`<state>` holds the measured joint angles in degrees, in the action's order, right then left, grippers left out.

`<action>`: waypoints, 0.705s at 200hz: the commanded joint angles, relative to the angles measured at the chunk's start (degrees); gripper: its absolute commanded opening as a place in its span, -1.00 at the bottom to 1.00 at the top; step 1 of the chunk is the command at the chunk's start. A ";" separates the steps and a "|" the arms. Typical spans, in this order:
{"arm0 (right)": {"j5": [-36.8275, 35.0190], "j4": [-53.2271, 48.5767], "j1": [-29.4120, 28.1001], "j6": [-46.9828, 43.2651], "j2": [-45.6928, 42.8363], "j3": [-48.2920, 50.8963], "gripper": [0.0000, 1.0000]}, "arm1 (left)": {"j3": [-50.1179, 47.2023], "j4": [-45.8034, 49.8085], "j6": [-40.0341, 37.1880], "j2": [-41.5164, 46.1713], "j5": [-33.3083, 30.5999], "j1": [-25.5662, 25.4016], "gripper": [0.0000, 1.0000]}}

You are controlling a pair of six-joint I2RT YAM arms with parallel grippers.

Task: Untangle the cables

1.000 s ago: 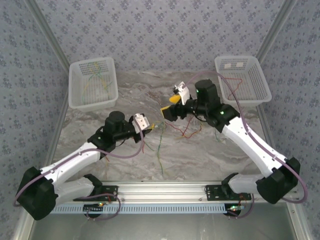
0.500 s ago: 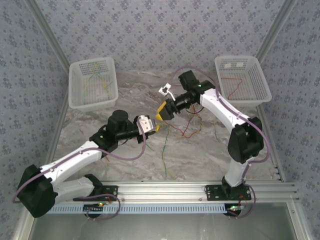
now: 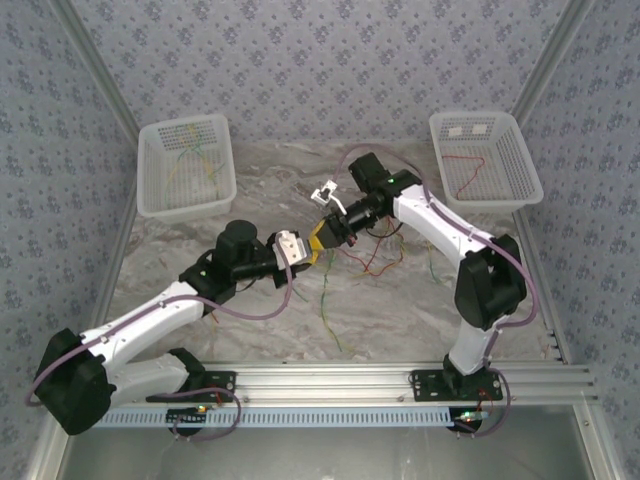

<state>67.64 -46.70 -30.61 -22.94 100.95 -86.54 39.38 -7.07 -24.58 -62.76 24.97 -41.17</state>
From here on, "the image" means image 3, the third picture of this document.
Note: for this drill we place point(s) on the white perforated plastic basket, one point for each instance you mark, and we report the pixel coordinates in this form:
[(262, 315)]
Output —
[(155, 175)]

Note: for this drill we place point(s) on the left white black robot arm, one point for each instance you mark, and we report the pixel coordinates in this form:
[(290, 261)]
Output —
[(155, 325)]

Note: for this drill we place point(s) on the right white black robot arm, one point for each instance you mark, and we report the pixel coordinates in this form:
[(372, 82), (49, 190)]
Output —
[(422, 220)]

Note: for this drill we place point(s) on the white sticker label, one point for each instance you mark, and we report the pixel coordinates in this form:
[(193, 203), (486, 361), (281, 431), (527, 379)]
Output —
[(454, 132), (479, 130)]

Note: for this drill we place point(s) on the white basket with sticker labels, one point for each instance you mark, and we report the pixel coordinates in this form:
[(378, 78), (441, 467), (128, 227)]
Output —
[(527, 170)]

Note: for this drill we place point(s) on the small LED circuit board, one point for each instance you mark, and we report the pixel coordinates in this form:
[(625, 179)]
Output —
[(182, 417), (465, 422)]

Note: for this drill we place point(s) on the grey metal sheet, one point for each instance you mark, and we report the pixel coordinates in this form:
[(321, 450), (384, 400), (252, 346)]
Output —
[(320, 455)]

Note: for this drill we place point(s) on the aluminium mounting rail beam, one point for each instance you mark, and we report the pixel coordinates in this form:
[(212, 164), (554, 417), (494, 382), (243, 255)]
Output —
[(320, 382)]

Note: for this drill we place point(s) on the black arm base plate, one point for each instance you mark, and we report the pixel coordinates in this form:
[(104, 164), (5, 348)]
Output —
[(425, 390), (220, 377)]

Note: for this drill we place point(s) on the aluminium frame post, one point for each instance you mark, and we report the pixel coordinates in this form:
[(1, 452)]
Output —
[(552, 60), (95, 65)]

